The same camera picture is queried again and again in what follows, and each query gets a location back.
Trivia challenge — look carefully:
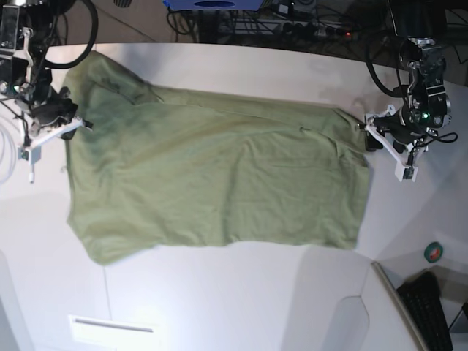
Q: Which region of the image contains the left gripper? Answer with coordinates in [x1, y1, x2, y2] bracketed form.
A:
[360, 105, 438, 166]

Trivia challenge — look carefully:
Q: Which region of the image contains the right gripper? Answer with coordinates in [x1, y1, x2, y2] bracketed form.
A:
[21, 86, 91, 146]

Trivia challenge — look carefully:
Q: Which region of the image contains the green t-shirt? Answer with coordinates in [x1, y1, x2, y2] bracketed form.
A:
[64, 53, 369, 265]

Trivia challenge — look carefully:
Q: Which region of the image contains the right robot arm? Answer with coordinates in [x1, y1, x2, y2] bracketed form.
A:
[1, 1, 99, 146]

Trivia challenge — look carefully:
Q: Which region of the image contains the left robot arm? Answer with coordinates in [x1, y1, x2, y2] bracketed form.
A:
[363, 1, 467, 178]

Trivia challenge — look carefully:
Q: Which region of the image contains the green tape roll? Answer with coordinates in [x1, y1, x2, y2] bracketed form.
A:
[423, 241, 444, 264]

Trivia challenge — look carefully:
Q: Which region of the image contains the black power strip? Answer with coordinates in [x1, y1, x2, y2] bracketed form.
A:
[282, 22, 355, 41]

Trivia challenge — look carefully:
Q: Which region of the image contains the black keyboard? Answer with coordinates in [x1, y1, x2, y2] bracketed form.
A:
[397, 271, 453, 351]

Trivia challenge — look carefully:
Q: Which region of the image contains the grey laptop edge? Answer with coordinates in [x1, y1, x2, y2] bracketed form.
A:
[371, 261, 428, 351]

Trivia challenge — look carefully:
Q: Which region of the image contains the white table slot plate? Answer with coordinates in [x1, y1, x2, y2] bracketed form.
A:
[69, 315, 164, 350]

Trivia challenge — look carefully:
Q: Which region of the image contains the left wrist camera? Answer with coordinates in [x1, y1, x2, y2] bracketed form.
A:
[395, 163, 418, 182]

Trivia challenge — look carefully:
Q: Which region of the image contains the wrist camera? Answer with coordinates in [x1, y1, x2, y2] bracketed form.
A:
[395, 163, 418, 182]
[17, 146, 42, 165]

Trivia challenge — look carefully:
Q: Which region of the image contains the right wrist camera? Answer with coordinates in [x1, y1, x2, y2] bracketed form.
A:
[17, 146, 42, 165]

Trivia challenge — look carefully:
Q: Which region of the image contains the white cable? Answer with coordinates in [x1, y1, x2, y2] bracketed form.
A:
[0, 116, 37, 184]

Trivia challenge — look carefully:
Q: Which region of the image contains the black floor cables right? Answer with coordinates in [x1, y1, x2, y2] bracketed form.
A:
[444, 0, 468, 74]

